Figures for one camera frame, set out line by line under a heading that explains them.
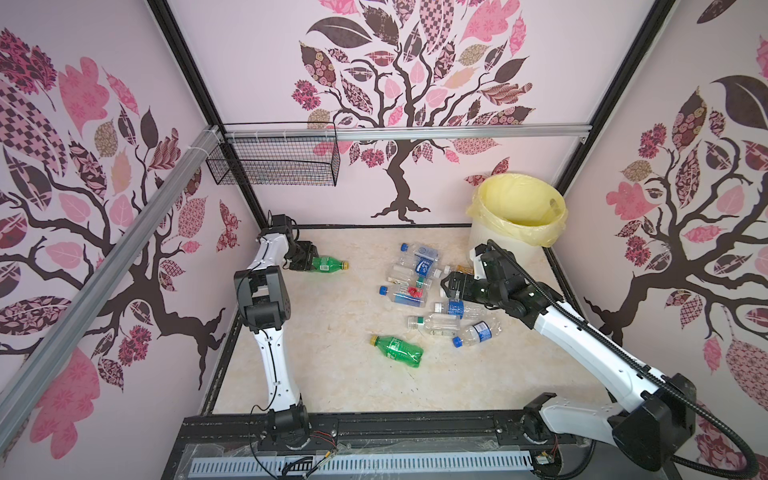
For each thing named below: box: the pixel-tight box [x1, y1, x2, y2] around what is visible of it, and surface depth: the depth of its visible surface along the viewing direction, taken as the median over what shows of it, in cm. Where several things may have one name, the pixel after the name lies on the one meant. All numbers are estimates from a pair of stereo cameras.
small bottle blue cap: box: [452, 320, 502, 348], surface depth 89 cm
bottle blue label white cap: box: [434, 299, 465, 319], surface depth 93 cm
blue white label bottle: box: [390, 259, 442, 284], surface depth 103 cm
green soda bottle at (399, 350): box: [369, 335, 425, 368], surface depth 85 cm
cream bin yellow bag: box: [466, 173, 567, 273], surface depth 93 cm
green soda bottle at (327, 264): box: [311, 256, 349, 273], surface depth 105 cm
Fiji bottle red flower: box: [379, 285, 427, 308], surface depth 97 cm
